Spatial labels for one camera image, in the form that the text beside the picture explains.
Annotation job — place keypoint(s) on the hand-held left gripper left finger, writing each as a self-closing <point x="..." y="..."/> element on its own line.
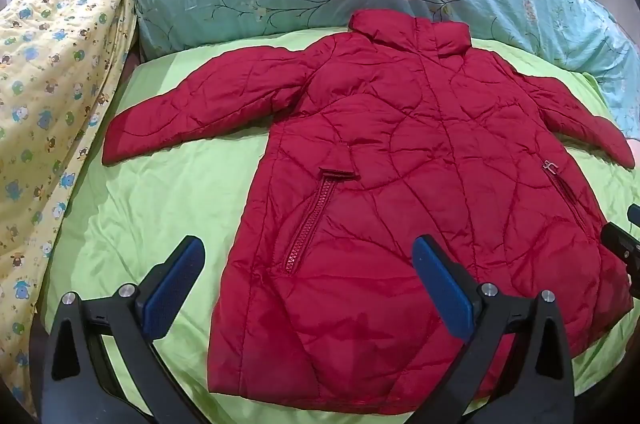
<point x="176" y="284"/>

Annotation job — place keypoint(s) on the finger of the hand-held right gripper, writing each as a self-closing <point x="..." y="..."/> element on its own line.
<point x="620" y="244"/>

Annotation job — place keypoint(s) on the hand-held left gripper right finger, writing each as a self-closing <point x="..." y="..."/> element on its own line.
<point x="445" y="289"/>

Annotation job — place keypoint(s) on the red quilted jacket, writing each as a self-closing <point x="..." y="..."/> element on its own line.
<point x="400" y="144"/>

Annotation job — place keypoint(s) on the light green bed sheet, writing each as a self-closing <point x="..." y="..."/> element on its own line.
<point x="150" y="214"/>

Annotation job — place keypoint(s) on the yellow animal-print quilt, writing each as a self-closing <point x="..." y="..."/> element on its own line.
<point x="50" y="79"/>

